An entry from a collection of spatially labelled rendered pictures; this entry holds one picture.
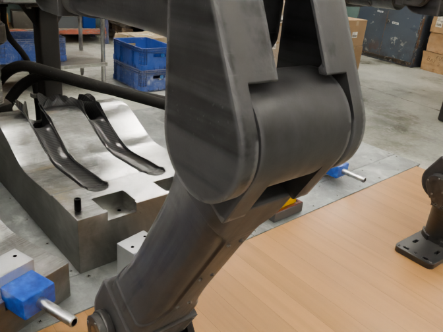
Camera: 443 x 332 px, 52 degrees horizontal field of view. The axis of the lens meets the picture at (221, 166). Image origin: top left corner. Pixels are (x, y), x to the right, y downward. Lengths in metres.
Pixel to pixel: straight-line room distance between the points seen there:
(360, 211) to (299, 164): 0.72
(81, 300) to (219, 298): 0.19
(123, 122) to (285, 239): 0.40
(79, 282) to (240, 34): 0.53
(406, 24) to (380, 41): 0.50
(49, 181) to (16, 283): 0.23
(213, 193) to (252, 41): 0.07
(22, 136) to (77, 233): 0.28
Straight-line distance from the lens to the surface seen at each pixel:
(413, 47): 7.63
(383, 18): 7.96
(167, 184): 0.77
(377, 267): 0.79
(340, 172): 1.04
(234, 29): 0.21
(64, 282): 0.65
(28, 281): 0.59
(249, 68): 0.21
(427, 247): 0.87
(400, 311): 0.72
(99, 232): 0.68
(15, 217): 0.86
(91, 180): 0.78
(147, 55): 4.49
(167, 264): 0.33
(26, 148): 0.86
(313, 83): 0.24
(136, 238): 0.67
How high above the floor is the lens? 1.23
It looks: 24 degrees down
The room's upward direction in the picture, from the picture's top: 5 degrees clockwise
